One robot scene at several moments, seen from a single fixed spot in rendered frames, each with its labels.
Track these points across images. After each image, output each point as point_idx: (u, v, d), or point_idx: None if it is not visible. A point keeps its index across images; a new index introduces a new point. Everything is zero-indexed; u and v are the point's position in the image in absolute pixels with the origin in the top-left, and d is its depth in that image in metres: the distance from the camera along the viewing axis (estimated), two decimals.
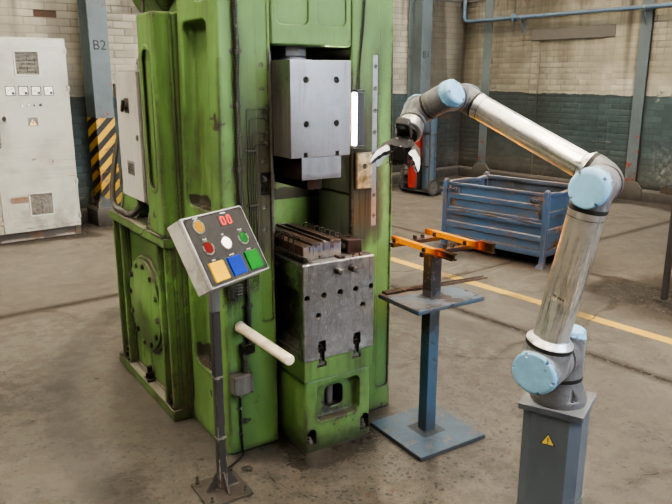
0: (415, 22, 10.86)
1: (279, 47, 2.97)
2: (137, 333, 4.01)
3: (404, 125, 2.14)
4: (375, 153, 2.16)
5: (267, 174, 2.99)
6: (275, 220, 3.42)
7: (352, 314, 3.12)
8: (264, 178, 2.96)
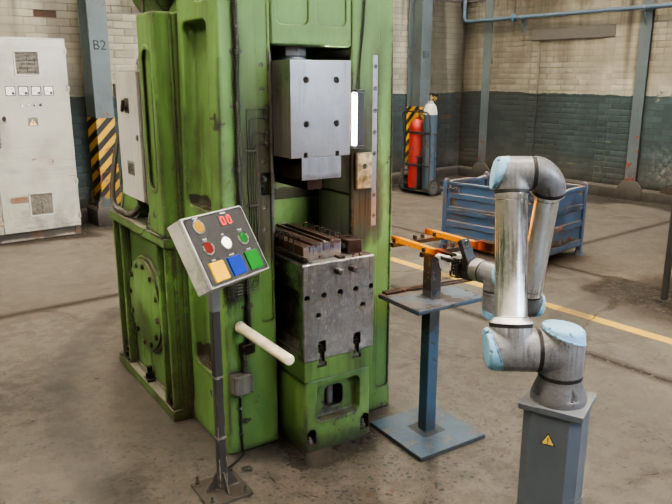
0: (415, 22, 10.86)
1: (279, 47, 2.97)
2: (137, 333, 4.01)
3: (460, 241, 2.79)
4: (453, 252, 2.90)
5: (267, 174, 2.99)
6: (275, 220, 3.42)
7: (352, 314, 3.12)
8: (264, 178, 2.96)
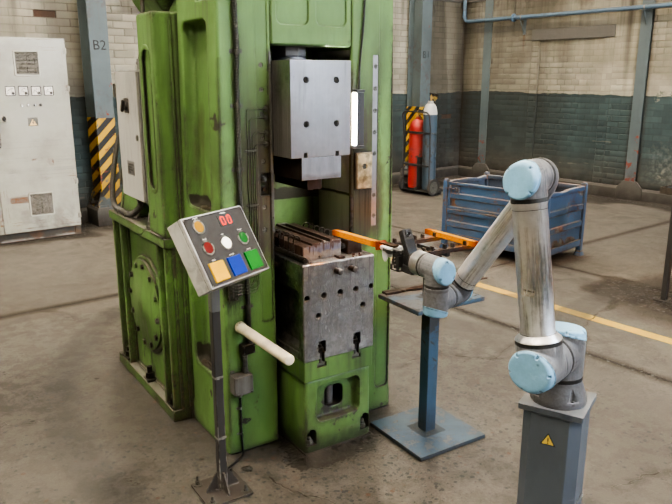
0: (415, 22, 10.86)
1: (279, 47, 2.97)
2: (137, 333, 4.01)
3: (401, 231, 2.56)
4: None
5: (267, 174, 2.99)
6: (275, 220, 3.42)
7: (352, 314, 3.12)
8: (264, 178, 2.96)
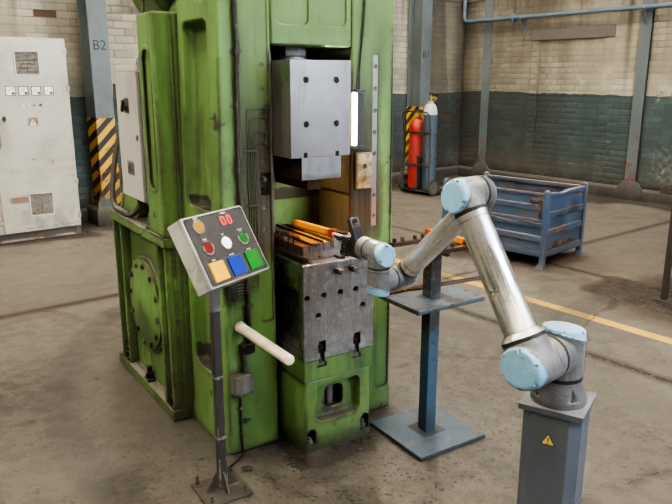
0: (415, 22, 10.86)
1: (279, 47, 2.97)
2: (137, 333, 4.01)
3: (349, 220, 2.85)
4: None
5: (267, 174, 2.99)
6: (275, 220, 3.42)
7: (352, 314, 3.12)
8: (264, 178, 2.96)
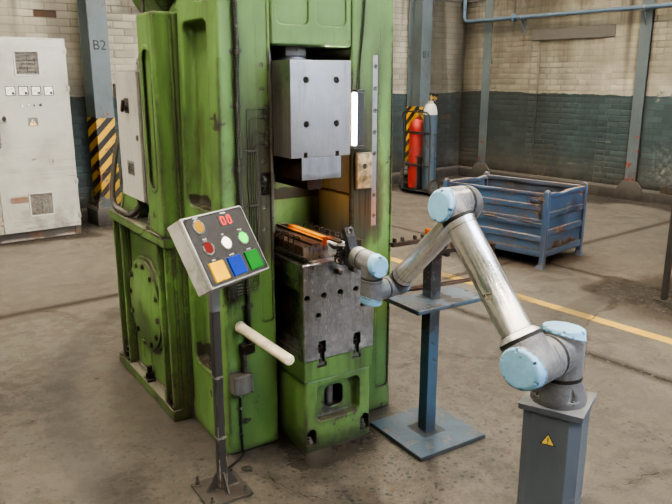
0: (415, 22, 10.86)
1: (279, 47, 2.97)
2: (137, 333, 4.01)
3: (344, 229, 2.89)
4: None
5: (267, 174, 2.99)
6: (275, 220, 3.42)
7: (352, 314, 3.12)
8: (264, 178, 2.96)
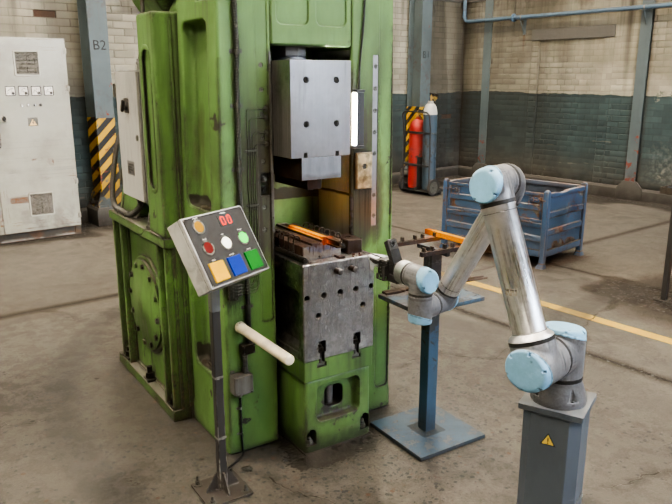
0: (415, 22, 10.86)
1: (279, 47, 2.97)
2: (137, 333, 4.01)
3: (386, 242, 2.65)
4: (377, 254, 2.75)
5: (267, 174, 2.99)
6: (275, 220, 3.42)
7: (352, 314, 3.12)
8: (264, 178, 2.96)
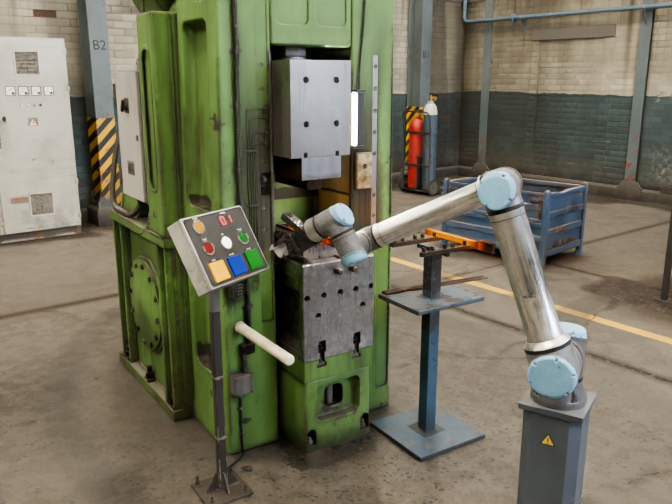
0: (415, 22, 10.86)
1: (279, 47, 2.97)
2: (137, 333, 4.01)
3: (282, 217, 2.54)
4: None
5: (267, 174, 2.99)
6: (275, 220, 3.42)
7: (352, 314, 3.12)
8: (264, 178, 2.96)
